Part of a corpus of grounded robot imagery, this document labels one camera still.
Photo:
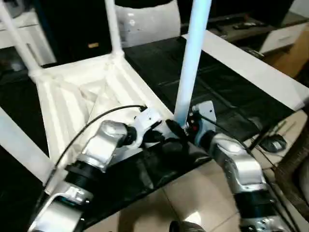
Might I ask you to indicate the white plastic table top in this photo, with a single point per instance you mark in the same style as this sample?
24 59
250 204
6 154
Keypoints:
67 96

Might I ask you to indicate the brown low sideboard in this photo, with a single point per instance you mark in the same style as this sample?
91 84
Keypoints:
253 32

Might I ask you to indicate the white flat board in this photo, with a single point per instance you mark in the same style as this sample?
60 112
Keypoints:
241 60

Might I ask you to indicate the black remote control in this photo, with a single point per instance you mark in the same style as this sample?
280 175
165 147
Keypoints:
246 25

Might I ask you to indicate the black thin rod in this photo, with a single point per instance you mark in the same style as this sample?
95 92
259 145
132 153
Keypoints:
260 137

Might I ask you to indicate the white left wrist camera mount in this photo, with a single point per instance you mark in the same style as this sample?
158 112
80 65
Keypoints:
147 118

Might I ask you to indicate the white low drawer unit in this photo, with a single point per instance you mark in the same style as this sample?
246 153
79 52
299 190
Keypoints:
280 39

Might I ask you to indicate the white cabinet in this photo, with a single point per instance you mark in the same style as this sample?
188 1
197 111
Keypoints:
46 48

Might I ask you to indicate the black cabinet blue edge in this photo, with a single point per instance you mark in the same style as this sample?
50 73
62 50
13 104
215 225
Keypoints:
72 24

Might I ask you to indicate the dark wicker basket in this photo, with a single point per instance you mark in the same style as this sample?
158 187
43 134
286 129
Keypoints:
294 164

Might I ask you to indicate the black power adapter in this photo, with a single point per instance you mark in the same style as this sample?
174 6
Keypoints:
274 143

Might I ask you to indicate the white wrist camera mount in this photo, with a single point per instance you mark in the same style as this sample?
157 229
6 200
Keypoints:
147 118
205 111

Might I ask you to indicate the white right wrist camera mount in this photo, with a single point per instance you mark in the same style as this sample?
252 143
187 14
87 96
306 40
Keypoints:
205 111

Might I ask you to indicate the dark round object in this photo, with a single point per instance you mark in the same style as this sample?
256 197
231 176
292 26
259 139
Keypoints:
186 227

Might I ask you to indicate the white plastic table leg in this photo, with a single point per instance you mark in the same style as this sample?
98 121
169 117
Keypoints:
113 26
17 41
190 60
21 145

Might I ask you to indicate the small brass object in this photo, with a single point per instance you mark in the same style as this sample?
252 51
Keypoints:
93 45

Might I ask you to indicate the black bar pink mark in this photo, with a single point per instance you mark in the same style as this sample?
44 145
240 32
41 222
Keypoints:
229 18

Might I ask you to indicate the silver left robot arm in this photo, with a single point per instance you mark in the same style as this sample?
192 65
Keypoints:
101 145

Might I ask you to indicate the grey pillow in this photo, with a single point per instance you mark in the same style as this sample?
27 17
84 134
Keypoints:
149 24

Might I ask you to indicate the black mat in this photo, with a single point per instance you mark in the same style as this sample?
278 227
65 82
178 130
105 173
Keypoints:
229 79

